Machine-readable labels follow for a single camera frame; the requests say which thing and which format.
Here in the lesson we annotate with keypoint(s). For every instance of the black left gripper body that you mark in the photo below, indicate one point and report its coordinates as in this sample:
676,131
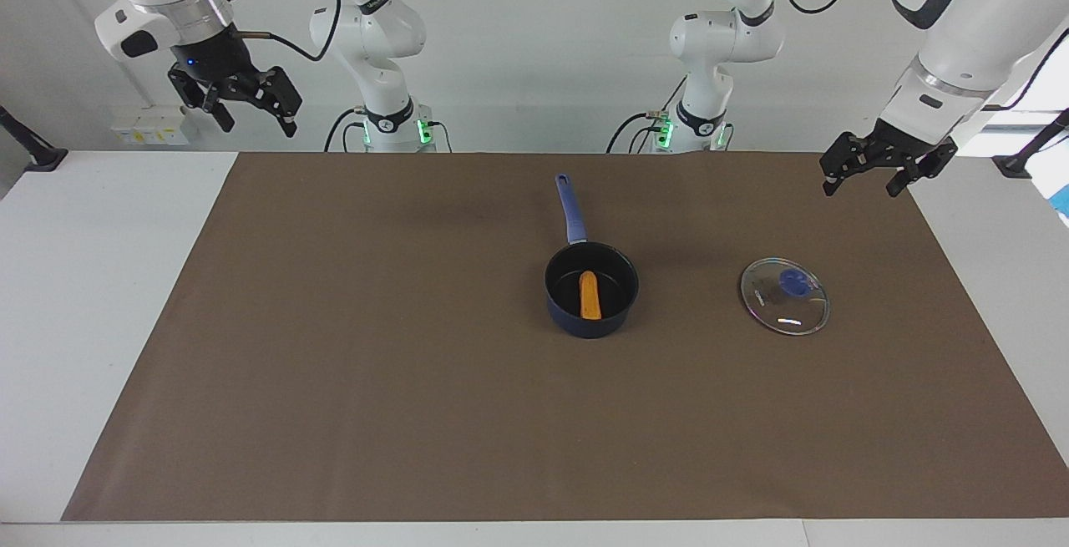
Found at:
909,146

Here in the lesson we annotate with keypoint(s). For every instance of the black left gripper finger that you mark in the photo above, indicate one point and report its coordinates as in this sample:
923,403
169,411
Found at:
843,156
927,169

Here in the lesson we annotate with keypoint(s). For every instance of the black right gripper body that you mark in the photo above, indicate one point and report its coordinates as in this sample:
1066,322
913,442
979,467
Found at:
215,63

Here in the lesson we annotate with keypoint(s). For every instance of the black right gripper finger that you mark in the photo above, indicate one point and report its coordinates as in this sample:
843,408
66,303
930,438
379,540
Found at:
219,111
284,96

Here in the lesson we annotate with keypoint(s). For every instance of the glass lid with blue knob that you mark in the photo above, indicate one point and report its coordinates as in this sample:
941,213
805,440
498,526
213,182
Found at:
785,306

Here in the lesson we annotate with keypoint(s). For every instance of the orange corn cob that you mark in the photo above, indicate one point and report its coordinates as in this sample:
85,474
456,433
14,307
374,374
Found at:
590,296

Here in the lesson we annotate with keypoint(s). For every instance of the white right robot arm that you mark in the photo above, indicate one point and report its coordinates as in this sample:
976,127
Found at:
380,29

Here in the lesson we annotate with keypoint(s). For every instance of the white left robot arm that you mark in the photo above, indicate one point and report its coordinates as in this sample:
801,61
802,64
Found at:
718,37

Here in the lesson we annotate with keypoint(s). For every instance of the black clamp stand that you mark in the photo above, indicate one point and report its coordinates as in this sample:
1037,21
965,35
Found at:
1023,159
37,154

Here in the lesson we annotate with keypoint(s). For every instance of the light blue object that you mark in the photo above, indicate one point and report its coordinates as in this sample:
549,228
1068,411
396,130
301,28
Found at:
1062,200

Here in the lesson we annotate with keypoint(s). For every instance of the dark blue saucepan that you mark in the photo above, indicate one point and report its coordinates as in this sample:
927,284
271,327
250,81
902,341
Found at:
589,328

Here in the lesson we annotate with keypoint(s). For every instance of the brown table mat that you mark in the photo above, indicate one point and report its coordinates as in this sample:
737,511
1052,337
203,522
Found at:
334,413

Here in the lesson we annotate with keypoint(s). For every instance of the white wall socket box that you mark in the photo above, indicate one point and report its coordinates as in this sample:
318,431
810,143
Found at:
150,128

